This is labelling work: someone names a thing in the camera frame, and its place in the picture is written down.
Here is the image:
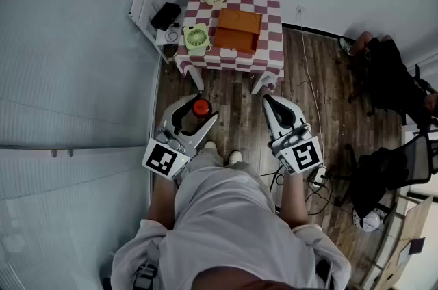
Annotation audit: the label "person's right shoe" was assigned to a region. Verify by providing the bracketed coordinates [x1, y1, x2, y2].
[227, 150, 244, 165]

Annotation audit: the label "person's left forearm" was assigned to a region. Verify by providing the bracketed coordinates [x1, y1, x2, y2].
[146, 174, 179, 232]

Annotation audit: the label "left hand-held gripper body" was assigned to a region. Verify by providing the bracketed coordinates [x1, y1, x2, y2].
[142, 126, 198, 181]

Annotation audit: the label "green desk fan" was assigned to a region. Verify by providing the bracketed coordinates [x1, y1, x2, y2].
[183, 23, 211, 56]

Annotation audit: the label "person's grey shirt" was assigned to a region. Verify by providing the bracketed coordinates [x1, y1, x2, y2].
[111, 167, 352, 290]

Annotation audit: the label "black mesh office chair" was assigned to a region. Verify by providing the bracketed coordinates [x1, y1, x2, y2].
[337, 131, 438, 224]

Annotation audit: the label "white metal shelf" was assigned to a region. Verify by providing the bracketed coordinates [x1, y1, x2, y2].
[128, 0, 183, 64]

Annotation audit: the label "table with checkered tablecloth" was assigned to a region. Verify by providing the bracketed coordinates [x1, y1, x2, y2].
[173, 0, 285, 95]

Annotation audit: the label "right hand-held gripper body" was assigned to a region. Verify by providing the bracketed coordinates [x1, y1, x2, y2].
[267, 122, 325, 176]

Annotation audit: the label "black device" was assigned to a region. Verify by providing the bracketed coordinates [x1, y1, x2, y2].
[150, 1, 182, 31]

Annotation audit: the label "light wooden desk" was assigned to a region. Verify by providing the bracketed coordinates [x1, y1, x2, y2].
[362, 192, 438, 290]

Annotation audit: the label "white floor cable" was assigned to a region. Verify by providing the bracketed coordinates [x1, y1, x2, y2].
[296, 6, 324, 149]

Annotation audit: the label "white headset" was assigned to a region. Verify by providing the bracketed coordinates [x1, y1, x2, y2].
[352, 209, 383, 233]

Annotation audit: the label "person's right forearm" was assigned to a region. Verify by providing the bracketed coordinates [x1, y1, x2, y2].
[279, 174, 311, 228]

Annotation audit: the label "person's grey trousers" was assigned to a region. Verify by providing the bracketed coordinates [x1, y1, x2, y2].
[184, 144, 261, 189]

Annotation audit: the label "orange wooden box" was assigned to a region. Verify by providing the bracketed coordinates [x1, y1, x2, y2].
[214, 8, 263, 55]

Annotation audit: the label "white power strip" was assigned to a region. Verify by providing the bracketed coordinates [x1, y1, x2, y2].
[309, 166, 328, 187]

